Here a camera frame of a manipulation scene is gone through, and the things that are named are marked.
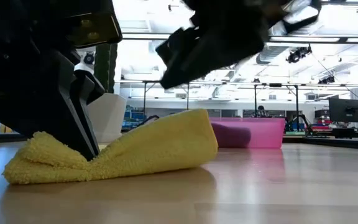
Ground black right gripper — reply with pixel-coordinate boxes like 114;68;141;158
155;0;291;90

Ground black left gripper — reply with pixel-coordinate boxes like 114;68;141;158
0;0;114;162

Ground yellow microfiber towel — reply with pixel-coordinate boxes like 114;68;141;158
3;108;219;185

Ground pink translucent plastic basket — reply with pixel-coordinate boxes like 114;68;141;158
209;117;286;149

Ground white hexagonal plant pot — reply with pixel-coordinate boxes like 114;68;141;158
87;92;127;143

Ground green cactus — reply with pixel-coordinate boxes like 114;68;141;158
94;43;119;94

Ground blue storage bins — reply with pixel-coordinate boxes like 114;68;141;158
122;105;145;131

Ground black ceiling-mounted device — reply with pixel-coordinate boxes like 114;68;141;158
318;75;336;85
285;45;313;65

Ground large black monitor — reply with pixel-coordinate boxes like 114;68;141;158
328;98;358;124

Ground black background workstation frame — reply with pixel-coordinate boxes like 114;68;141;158
140;80;191;121
249;82;301;131

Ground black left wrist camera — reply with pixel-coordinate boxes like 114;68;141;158
63;11;123;49

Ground black aluminium table frame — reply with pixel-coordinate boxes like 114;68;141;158
0;133;358;152

